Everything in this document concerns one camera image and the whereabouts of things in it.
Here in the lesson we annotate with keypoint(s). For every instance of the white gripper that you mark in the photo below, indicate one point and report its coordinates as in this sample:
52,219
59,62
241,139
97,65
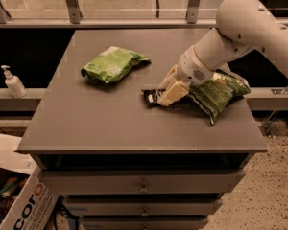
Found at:
189,68

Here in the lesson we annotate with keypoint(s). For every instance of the black rxbar chocolate bar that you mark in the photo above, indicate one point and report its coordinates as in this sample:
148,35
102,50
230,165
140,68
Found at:
152,96

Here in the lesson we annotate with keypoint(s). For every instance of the green jalapeno chip bag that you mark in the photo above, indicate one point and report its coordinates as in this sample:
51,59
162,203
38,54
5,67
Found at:
214,95

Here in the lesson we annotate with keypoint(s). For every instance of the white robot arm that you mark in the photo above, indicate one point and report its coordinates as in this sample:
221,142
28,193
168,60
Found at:
241,27

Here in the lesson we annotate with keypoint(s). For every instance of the green chip bag left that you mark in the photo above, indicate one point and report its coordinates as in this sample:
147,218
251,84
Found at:
113,64

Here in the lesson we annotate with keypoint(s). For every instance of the grey drawer cabinet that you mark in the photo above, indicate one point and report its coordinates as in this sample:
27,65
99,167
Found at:
96,144

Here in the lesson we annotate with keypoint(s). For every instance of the top drawer knob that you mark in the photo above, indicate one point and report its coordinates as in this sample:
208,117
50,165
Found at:
143,188

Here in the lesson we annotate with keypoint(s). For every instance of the drawer knob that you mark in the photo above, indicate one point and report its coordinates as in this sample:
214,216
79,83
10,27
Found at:
144,212
143,188

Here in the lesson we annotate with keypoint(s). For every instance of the middle drawer knob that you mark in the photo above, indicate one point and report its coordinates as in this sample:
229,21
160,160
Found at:
144,212

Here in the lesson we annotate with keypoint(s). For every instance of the white pump bottle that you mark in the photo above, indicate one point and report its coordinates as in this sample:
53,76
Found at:
13,83

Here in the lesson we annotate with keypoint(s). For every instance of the white cardboard box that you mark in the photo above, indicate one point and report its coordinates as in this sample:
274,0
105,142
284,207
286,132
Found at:
25,202

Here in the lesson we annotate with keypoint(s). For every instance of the metal railing frame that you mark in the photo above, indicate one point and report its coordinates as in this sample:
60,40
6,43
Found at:
118,13

